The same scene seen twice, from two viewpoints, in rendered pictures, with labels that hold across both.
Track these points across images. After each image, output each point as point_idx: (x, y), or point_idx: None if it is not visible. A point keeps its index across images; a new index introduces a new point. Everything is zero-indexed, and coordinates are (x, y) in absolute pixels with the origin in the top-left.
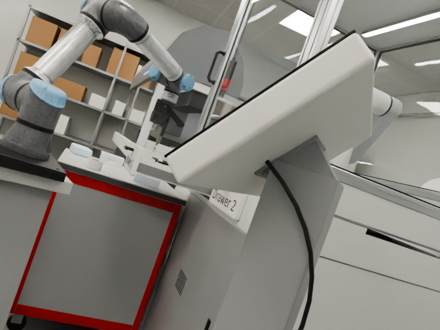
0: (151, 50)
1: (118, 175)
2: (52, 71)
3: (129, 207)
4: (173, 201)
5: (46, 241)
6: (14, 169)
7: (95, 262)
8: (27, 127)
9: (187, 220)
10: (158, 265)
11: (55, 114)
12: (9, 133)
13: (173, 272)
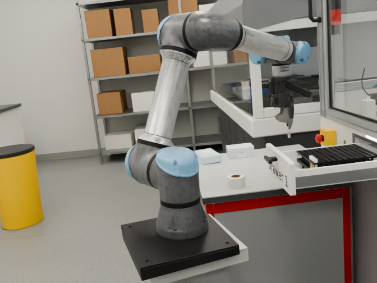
0: (253, 46)
1: (263, 177)
2: (166, 129)
3: (293, 211)
4: (338, 187)
5: None
6: (190, 266)
7: (281, 277)
8: (176, 209)
9: (364, 201)
10: (348, 256)
11: (195, 182)
12: (162, 220)
13: (372, 264)
